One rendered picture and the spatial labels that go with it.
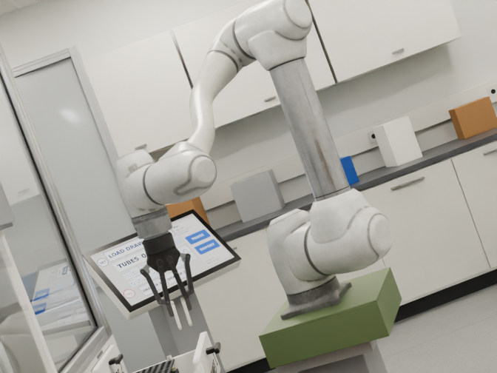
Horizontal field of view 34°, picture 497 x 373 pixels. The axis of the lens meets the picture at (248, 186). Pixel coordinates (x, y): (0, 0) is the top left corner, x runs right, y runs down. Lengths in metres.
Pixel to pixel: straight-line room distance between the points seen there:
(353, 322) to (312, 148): 0.47
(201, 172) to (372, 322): 0.66
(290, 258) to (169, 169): 0.57
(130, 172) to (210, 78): 0.39
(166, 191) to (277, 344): 0.62
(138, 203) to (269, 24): 0.58
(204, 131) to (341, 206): 0.43
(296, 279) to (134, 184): 0.60
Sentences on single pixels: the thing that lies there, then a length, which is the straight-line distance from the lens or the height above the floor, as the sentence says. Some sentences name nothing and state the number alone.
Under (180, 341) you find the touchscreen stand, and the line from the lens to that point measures 3.08.
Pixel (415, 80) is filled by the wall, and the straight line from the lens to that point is 5.88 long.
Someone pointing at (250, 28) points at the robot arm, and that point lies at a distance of 2.18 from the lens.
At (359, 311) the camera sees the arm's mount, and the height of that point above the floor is 0.84.
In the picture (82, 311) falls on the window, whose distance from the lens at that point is 2.48.
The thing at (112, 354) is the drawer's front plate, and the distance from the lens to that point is 2.50.
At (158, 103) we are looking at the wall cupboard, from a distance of 5.34.
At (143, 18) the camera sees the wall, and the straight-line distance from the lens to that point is 5.78.
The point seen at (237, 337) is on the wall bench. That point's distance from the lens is 5.08.
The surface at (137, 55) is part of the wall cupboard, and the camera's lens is 5.38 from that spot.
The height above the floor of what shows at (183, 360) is 0.88.
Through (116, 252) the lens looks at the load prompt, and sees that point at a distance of 3.04.
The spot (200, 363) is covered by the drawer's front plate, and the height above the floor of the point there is 0.92.
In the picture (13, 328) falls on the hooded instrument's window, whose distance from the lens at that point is 1.15.
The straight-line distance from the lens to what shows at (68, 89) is 3.76.
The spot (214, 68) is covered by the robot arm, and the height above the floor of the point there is 1.58.
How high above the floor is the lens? 1.34
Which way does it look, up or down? 2 degrees down
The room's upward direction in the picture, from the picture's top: 20 degrees counter-clockwise
